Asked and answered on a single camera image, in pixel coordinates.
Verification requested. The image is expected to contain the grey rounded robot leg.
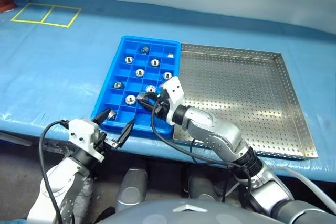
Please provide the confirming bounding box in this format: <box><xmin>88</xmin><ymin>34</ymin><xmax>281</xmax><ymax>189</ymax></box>
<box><xmin>187</xmin><ymin>174</ymin><xmax>220</xmax><ymax>202</ymax></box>
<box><xmin>115</xmin><ymin>167</ymin><xmax>148</xmax><ymax>211</ymax></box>

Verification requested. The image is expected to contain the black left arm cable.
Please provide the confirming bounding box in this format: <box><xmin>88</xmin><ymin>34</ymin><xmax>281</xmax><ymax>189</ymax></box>
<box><xmin>38</xmin><ymin>120</ymin><xmax>70</xmax><ymax>224</ymax></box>

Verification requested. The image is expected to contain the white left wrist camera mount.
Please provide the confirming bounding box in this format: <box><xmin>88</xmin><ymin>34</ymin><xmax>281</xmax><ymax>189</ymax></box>
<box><xmin>68</xmin><ymin>119</ymin><xmax>105</xmax><ymax>162</ymax></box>

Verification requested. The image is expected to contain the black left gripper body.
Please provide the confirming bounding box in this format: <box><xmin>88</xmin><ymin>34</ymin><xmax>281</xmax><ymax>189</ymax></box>
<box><xmin>93</xmin><ymin>129</ymin><xmax>119</xmax><ymax>154</ymax></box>

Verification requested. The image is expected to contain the white cable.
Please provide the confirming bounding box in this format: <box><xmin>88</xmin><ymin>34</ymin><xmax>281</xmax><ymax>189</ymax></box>
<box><xmin>272</xmin><ymin>166</ymin><xmax>336</xmax><ymax>213</ymax></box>

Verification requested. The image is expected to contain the red orange object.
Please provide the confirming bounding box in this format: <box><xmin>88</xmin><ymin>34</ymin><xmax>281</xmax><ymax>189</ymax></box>
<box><xmin>0</xmin><ymin>0</ymin><xmax>17</xmax><ymax>13</ymax></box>

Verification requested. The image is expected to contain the grey robot torso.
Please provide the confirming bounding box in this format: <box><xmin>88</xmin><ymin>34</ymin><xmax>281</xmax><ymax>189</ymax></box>
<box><xmin>96</xmin><ymin>199</ymin><xmax>287</xmax><ymax>224</ymax></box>

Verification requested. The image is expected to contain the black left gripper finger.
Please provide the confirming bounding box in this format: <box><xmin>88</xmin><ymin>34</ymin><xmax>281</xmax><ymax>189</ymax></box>
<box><xmin>94</xmin><ymin>108</ymin><xmax>112</xmax><ymax>125</ymax></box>
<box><xmin>118</xmin><ymin>119</ymin><xmax>136</xmax><ymax>148</ymax></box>

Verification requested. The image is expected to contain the perforated metal tray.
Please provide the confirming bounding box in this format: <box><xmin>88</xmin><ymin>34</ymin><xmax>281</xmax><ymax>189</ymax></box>
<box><xmin>172</xmin><ymin>42</ymin><xmax>319</xmax><ymax>161</ymax></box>

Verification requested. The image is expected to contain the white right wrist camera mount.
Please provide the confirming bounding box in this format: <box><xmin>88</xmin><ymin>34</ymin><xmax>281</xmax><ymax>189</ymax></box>
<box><xmin>160</xmin><ymin>76</ymin><xmax>184</xmax><ymax>125</ymax></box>

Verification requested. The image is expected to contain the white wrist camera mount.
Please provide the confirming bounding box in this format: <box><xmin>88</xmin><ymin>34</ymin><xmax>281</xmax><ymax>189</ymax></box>
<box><xmin>160</xmin><ymin>76</ymin><xmax>184</xmax><ymax>125</ymax></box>
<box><xmin>68</xmin><ymin>119</ymin><xmax>105</xmax><ymax>162</ymax></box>

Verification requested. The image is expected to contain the blue compartment tray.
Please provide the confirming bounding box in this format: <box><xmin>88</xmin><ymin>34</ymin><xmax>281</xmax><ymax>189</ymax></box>
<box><xmin>90</xmin><ymin>35</ymin><xmax>181</xmax><ymax>138</ymax></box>

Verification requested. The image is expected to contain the yellow tape double rectangle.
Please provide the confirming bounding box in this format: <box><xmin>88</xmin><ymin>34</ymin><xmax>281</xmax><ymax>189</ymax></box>
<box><xmin>10</xmin><ymin>3</ymin><xmax>82</xmax><ymax>28</ymax></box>

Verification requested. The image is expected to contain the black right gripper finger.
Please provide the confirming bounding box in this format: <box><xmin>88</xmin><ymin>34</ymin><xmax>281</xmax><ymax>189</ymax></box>
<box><xmin>140</xmin><ymin>101</ymin><xmax>158</xmax><ymax>111</ymax></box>
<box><xmin>136</xmin><ymin>92</ymin><xmax>158</xmax><ymax>101</ymax></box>

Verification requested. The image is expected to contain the blue plastic table cover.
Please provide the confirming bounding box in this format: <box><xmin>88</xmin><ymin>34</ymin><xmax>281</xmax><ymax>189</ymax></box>
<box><xmin>0</xmin><ymin>0</ymin><xmax>336</xmax><ymax>183</ymax></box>

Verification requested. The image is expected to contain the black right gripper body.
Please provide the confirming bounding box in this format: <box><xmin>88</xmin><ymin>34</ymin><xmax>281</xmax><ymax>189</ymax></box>
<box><xmin>153</xmin><ymin>91</ymin><xmax>171</xmax><ymax>119</ymax></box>

